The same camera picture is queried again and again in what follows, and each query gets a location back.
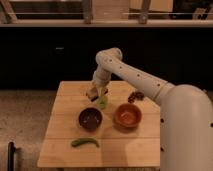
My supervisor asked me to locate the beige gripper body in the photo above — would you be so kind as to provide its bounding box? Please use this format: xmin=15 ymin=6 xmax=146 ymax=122
xmin=86 ymin=83 xmax=104 ymax=101

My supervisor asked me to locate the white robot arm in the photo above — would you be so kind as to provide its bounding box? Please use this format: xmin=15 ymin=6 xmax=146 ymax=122
xmin=88 ymin=48 xmax=213 ymax=171

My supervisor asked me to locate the green plastic cup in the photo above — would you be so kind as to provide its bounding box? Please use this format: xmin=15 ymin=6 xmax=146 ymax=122
xmin=96 ymin=95 xmax=108 ymax=109

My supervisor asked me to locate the dark brown bowl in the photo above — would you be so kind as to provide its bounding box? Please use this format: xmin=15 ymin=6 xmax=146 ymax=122
xmin=78 ymin=107 xmax=102 ymax=131

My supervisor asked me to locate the dark brown grape cluster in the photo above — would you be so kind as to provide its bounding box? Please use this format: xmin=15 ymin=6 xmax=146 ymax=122
xmin=128 ymin=91 xmax=144 ymax=103

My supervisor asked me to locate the orange bowl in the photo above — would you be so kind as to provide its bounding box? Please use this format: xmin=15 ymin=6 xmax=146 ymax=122
xmin=114 ymin=103 xmax=142 ymax=128

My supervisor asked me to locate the green pepper toy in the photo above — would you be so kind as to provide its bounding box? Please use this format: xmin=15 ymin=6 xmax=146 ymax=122
xmin=71 ymin=138 xmax=100 ymax=147

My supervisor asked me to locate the wooden table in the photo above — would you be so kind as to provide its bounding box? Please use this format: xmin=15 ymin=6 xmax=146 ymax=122
xmin=38 ymin=81 xmax=160 ymax=168

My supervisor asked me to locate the wooden counter ledge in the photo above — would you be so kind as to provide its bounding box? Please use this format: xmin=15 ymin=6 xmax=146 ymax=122
xmin=0 ymin=19 xmax=213 ymax=28

